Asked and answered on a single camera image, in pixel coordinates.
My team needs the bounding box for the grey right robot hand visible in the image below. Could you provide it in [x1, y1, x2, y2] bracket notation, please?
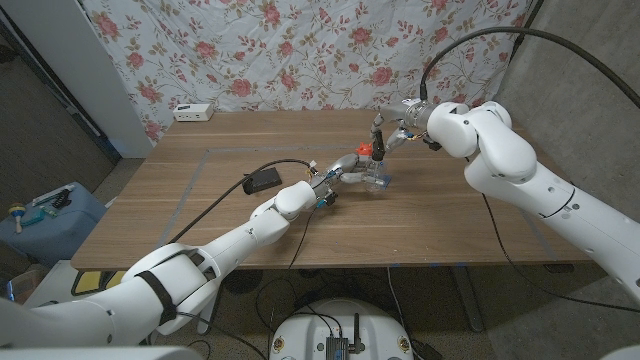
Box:
[369, 99, 437, 154]

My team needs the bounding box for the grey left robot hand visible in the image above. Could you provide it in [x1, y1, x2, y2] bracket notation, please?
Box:
[308, 153, 387, 201]

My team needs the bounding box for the clear spray bottle black cap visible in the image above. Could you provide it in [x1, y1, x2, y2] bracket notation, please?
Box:
[360, 129, 390, 194]

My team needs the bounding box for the black card holder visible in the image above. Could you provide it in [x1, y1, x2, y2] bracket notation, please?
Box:
[242, 166, 284, 196]

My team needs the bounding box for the grey tape outline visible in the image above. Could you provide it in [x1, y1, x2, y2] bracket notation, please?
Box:
[149, 141, 559, 262]

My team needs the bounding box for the floral backdrop cloth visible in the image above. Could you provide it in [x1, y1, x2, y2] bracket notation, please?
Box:
[79, 0, 534, 144]

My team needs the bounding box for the black round fan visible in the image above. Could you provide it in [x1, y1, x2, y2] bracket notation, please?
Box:
[222, 268, 264, 295]

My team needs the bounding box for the white power strip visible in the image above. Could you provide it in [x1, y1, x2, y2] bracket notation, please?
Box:
[172, 102, 215, 123]

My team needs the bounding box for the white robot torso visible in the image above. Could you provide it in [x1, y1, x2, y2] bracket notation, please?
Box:
[268, 298, 415, 360]

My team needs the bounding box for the grey table leg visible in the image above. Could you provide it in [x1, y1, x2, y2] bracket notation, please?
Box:
[449, 264, 485, 334]

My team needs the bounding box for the yellow black floor mat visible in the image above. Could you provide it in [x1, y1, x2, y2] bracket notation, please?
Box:
[70, 269, 129, 297]

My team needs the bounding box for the black clip tool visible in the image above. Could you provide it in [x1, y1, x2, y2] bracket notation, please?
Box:
[51, 188, 72, 210]

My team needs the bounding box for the white flat tool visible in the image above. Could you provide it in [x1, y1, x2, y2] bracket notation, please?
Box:
[31, 183, 76, 207]

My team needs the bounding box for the blue storage case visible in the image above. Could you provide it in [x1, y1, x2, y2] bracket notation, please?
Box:
[0, 181, 108, 268]

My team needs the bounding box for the teal hand tool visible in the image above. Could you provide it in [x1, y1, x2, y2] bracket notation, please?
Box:
[20, 207, 59, 229]

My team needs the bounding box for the yellow blue toy maraca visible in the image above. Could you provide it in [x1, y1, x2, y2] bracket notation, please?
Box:
[6, 202, 27, 235]

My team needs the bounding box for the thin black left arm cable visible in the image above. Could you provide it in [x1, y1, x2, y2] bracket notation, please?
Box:
[269, 209, 317, 360]

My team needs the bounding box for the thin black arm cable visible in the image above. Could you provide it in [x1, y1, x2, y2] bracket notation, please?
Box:
[269, 209, 317, 360]
[479, 192, 640, 315]

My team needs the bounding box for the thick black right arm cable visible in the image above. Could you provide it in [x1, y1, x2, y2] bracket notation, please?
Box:
[418, 26, 640, 109]

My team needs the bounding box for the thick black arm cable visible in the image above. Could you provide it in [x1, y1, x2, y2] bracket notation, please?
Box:
[167, 158, 314, 246]
[418, 26, 640, 109]

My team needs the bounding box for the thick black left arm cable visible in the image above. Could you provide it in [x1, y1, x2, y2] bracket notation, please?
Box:
[167, 158, 314, 246]

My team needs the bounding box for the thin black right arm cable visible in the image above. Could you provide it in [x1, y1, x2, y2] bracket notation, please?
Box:
[479, 192, 640, 315]

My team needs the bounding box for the white wall panel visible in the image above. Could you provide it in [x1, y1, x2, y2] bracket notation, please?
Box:
[0, 0, 154, 159]

